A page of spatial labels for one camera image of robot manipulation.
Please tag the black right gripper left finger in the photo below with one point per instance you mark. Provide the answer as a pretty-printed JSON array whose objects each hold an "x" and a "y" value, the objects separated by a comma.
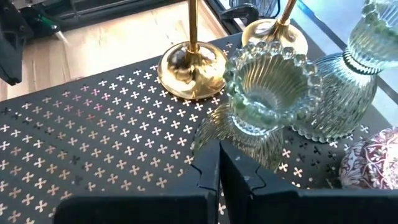
[{"x": 186, "y": 205}]

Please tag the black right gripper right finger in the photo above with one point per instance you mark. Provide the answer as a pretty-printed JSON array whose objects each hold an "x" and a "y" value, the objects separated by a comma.
[{"x": 264, "y": 205}]

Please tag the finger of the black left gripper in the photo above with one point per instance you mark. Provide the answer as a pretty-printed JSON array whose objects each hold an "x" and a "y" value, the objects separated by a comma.
[{"x": 12, "y": 56}]

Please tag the clear ribbed glass candle holder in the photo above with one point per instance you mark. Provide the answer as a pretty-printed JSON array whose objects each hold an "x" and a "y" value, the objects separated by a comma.
[
  {"x": 342, "y": 93},
  {"x": 270, "y": 90}
]

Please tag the patterned ceramic candle bowl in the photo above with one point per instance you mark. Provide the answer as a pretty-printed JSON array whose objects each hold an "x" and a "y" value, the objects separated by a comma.
[{"x": 373, "y": 161}]

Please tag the short brass candlestick holder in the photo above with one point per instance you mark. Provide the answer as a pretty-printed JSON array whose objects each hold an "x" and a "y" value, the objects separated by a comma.
[{"x": 192, "y": 71}]

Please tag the tall brass candlestick holder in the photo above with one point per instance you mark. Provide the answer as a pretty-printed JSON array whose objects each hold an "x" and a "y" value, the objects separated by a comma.
[{"x": 264, "y": 31}]

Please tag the black perforated metal shelf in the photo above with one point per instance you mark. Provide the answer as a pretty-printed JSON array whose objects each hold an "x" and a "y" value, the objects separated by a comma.
[{"x": 93, "y": 140}]

